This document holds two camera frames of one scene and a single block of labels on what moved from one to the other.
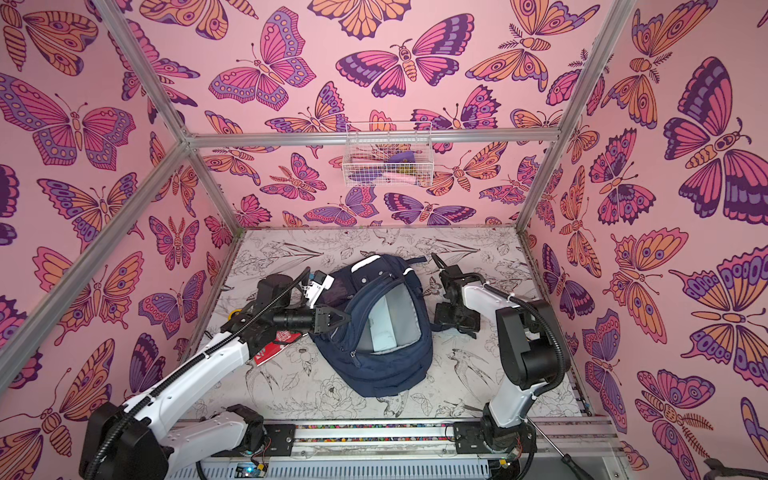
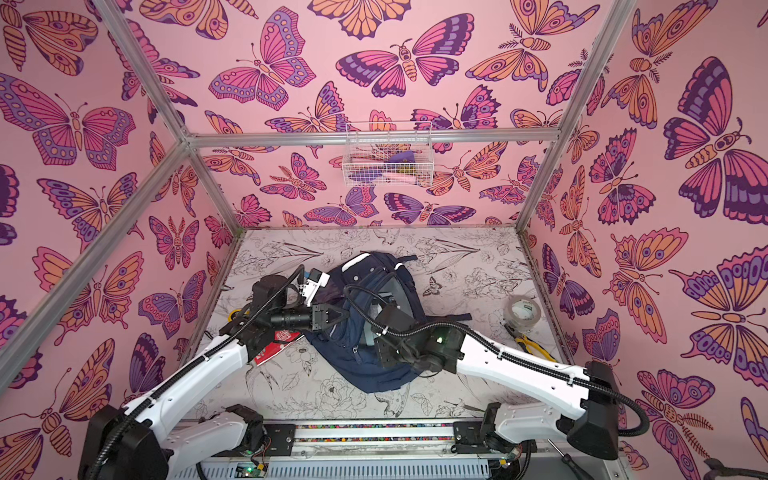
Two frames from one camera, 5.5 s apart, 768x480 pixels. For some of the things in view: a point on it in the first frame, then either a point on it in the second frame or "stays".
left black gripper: [318, 320] stays
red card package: [282, 339] stays
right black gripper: [452, 310] -> [380, 318]
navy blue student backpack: [385, 348] stays
